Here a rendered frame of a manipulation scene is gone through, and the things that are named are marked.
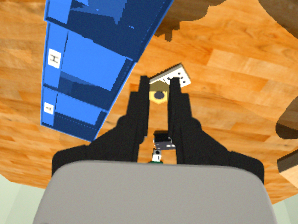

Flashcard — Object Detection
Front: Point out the blue three-compartment bin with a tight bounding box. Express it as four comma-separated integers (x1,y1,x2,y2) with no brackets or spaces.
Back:
40,0,174,142

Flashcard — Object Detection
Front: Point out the white domino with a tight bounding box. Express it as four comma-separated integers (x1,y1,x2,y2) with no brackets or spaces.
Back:
150,65,191,87

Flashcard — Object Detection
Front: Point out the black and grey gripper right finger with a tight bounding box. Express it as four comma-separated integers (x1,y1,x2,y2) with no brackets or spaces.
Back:
167,77,265,185

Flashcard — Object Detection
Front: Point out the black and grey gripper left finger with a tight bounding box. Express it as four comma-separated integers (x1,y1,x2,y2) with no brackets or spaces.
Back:
51,75,150,177

